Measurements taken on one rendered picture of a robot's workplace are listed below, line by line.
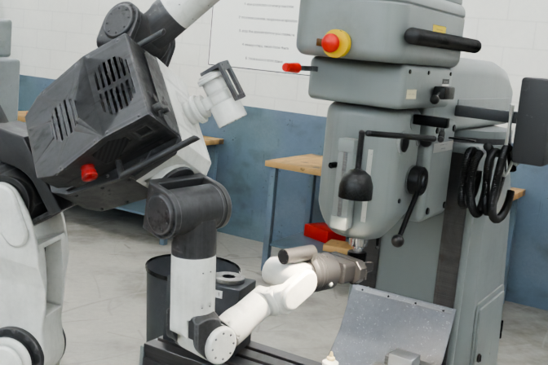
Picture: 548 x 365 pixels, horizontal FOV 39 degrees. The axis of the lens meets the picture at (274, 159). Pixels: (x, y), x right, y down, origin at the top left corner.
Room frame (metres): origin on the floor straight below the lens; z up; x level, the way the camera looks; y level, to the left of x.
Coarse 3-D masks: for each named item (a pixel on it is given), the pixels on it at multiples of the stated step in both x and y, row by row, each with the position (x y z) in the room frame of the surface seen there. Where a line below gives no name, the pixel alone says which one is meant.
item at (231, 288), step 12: (168, 276) 2.09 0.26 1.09; (216, 276) 2.08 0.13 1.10; (228, 276) 2.11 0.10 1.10; (240, 276) 2.10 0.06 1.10; (168, 288) 2.09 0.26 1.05; (216, 288) 2.04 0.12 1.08; (228, 288) 2.03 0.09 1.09; (240, 288) 2.03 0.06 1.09; (252, 288) 2.11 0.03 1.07; (168, 300) 2.09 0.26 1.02; (216, 300) 2.04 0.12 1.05; (228, 300) 2.03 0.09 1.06; (240, 300) 2.03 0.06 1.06; (216, 312) 2.04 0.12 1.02; (240, 348) 2.06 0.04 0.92
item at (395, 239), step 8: (416, 168) 1.85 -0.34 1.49; (424, 168) 1.86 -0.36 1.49; (408, 176) 1.85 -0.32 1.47; (416, 176) 1.83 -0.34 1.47; (424, 176) 1.85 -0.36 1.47; (408, 184) 1.84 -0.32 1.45; (416, 184) 1.83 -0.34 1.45; (424, 184) 1.85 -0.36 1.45; (416, 192) 1.83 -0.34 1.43; (416, 200) 1.82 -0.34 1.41; (408, 208) 1.81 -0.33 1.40; (408, 216) 1.79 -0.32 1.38; (400, 232) 1.77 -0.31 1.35; (392, 240) 1.75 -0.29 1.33; (400, 240) 1.75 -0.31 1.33
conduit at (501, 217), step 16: (464, 160) 1.98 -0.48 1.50; (480, 160) 1.96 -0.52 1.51; (464, 176) 1.96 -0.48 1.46; (480, 176) 2.07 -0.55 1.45; (496, 176) 1.90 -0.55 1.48; (464, 192) 1.96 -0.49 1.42; (496, 192) 1.90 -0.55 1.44; (512, 192) 2.03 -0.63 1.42; (464, 208) 2.00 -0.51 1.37; (480, 208) 2.02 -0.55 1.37; (496, 208) 1.92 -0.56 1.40
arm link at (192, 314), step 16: (176, 272) 1.49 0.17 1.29; (192, 272) 1.48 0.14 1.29; (208, 272) 1.49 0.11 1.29; (176, 288) 1.49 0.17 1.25; (192, 288) 1.48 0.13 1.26; (208, 288) 1.50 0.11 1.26; (176, 304) 1.49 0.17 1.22; (192, 304) 1.48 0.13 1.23; (208, 304) 1.50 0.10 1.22; (176, 320) 1.49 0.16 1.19; (192, 320) 1.48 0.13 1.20; (208, 320) 1.49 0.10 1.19; (176, 336) 1.53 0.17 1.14; (192, 336) 1.47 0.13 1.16; (208, 336) 1.49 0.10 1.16; (224, 336) 1.50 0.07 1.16; (208, 352) 1.48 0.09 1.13; (224, 352) 1.51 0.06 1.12
